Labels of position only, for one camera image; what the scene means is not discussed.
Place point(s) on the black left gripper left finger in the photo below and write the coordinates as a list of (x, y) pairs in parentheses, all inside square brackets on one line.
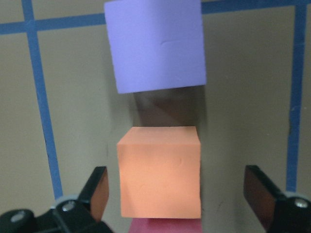
[(79, 215)]

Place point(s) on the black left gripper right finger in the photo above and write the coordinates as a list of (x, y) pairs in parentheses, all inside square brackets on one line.
[(277, 211)]

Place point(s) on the orange foam cube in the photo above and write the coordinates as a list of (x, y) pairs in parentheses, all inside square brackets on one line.
[(160, 172)]

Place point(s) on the pink foam cube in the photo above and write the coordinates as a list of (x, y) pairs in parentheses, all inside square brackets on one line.
[(165, 225)]

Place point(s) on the purple foam cube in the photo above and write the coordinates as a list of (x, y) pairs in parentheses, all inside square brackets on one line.
[(156, 44)]

